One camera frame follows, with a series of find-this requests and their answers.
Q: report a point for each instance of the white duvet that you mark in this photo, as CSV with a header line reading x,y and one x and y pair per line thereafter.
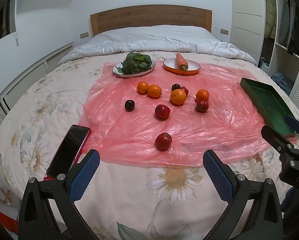
x,y
169,38

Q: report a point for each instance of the blue folded cloth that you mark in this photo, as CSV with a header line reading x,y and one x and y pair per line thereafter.
x,y
283,82

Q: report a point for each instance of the white radiator cover cabinet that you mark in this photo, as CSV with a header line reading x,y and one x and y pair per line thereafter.
x,y
13,92

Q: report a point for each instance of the hanging clothes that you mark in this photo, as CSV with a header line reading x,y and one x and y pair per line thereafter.
x,y
288,35

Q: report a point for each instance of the wooden headboard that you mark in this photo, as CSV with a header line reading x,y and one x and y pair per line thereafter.
x,y
150,15

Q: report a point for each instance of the red smartphone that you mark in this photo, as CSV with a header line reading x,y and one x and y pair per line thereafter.
x,y
68,152

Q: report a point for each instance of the white wardrobe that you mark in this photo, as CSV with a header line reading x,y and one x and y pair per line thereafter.
x,y
248,26

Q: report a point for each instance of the green leafy vegetable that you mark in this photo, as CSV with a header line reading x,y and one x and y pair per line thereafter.
x,y
135,63

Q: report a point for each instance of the orange carrot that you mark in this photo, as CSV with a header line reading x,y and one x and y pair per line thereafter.
x,y
182,64

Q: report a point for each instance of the white black-rimmed plate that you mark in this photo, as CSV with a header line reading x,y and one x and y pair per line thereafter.
x,y
117,70

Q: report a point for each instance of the green rectangular tray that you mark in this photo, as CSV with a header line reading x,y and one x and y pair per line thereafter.
x,y
269,104

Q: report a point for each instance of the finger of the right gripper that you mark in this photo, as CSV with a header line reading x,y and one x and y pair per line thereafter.
x,y
292,122
279,142

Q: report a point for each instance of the large centre orange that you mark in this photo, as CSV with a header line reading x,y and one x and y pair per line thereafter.
x,y
178,97

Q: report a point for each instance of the small red apple behind orange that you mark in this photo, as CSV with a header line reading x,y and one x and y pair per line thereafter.
x,y
184,89

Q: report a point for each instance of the dark plum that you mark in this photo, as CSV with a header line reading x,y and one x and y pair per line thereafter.
x,y
175,86
129,105

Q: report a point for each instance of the pink plastic sheet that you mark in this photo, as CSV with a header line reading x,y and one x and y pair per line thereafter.
x,y
231,126

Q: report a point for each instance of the orange enamel dish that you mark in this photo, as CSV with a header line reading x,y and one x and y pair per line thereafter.
x,y
171,66

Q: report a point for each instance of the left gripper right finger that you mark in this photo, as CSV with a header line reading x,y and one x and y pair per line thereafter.
x,y
264,220

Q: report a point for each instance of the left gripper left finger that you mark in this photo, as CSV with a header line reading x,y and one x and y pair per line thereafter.
x,y
36,218

